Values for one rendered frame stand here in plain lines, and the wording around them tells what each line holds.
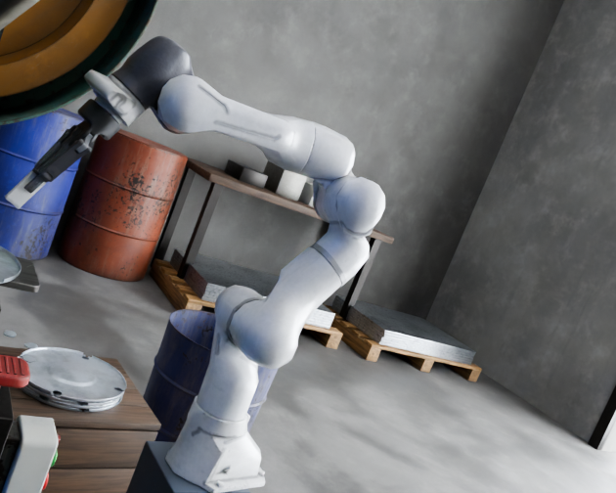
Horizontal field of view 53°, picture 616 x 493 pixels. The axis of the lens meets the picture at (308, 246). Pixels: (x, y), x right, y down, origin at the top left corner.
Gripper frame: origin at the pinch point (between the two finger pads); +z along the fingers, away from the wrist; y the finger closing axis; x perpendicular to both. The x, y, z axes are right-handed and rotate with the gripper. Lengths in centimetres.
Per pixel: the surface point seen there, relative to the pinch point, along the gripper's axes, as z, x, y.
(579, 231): -245, -372, 185
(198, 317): 3, -95, 79
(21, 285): 10.4, -6.0, -17.4
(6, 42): -17.4, 17.0, 26.5
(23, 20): -23.2, 17.9, 26.5
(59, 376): 34, -48, 32
